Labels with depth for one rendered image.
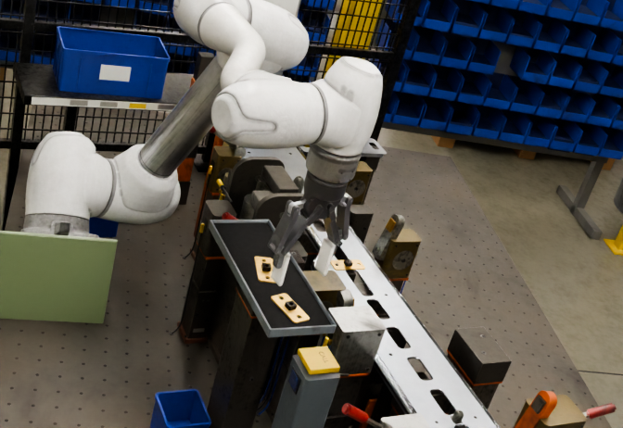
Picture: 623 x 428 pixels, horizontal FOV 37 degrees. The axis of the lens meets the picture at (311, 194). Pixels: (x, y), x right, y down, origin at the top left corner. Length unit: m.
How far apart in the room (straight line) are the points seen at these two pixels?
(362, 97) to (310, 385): 0.52
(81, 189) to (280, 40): 0.63
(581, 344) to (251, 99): 3.06
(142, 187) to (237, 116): 0.96
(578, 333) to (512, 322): 1.51
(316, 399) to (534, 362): 1.15
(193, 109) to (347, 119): 0.76
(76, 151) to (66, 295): 0.35
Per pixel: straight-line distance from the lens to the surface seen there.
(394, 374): 1.99
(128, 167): 2.38
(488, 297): 2.96
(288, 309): 1.79
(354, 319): 1.91
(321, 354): 1.71
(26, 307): 2.37
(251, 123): 1.45
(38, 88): 2.75
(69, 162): 2.34
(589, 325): 4.47
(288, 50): 2.10
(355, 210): 2.55
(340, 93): 1.53
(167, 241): 2.76
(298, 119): 1.48
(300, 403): 1.71
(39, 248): 2.27
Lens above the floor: 2.19
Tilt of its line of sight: 28 degrees down
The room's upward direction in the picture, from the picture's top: 16 degrees clockwise
